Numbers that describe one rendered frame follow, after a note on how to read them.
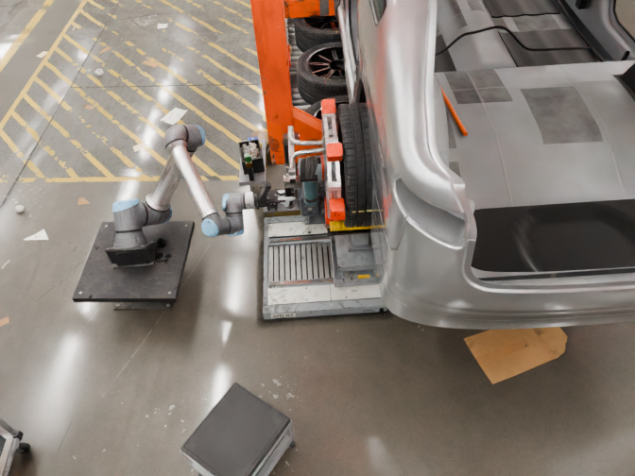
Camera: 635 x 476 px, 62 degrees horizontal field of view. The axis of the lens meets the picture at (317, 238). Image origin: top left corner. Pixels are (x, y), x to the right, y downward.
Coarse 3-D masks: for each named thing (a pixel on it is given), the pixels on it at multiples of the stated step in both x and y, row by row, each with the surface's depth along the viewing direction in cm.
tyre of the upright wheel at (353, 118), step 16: (336, 112) 291; (352, 112) 264; (336, 128) 302; (352, 128) 258; (368, 128) 257; (352, 144) 255; (368, 144) 255; (352, 160) 254; (368, 160) 254; (352, 176) 255; (368, 176) 256; (352, 192) 259; (368, 192) 259; (352, 208) 264; (368, 208) 265; (352, 224) 278; (368, 224) 279
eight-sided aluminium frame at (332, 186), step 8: (328, 120) 273; (328, 128) 296; (328, 136) 262; (336, 136) 262; (328, 168) 260; (336, 168) 260; (328, 176) 261; (336, 176) 261; (328, 184) 261; (336, 184) 261; (328, 192) 308; (336, 192) 267; (328, 200) 303; (328, 208) 299; (328, 216) 295
